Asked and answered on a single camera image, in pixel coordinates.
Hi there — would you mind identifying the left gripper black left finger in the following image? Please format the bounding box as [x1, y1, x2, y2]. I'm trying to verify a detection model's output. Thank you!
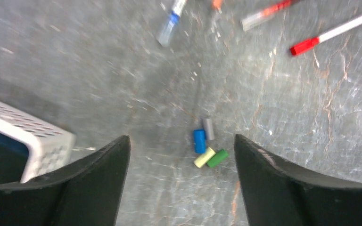
[0, 135, 131, 226]

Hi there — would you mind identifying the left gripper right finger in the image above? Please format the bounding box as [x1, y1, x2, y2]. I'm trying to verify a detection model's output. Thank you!
[234, 134, 362, 226]

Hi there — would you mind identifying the green pen cap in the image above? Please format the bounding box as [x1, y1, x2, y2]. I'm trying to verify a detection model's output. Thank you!
[207, 149, 229, 168]

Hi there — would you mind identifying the yellow pen cap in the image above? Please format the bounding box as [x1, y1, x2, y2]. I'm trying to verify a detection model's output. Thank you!
[194, 147, 216, 168]

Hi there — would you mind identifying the grey pen cap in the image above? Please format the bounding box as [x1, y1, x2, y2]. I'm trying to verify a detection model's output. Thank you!
[202, 118, 215, 141]

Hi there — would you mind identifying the red cap white pen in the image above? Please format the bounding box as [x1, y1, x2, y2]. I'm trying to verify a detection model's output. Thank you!
[289, 15, 362, 56]

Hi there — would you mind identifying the dark red slim pen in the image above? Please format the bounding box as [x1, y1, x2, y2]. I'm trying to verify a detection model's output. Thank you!
[240, 0, 300, 31]

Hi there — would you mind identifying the brown cap pen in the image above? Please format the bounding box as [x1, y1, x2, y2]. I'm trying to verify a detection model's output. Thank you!
[211, 0, 223, 13]

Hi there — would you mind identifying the blue cap silver pen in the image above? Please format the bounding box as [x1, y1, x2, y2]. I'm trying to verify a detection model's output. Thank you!
[156, 0, 187, 47]

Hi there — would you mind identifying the white plastic basket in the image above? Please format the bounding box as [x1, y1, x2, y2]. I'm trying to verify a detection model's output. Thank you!
[0, 102, 76, 183]

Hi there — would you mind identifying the black item in basket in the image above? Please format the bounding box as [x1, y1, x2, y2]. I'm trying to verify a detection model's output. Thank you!
[0, 133, 29, 184]

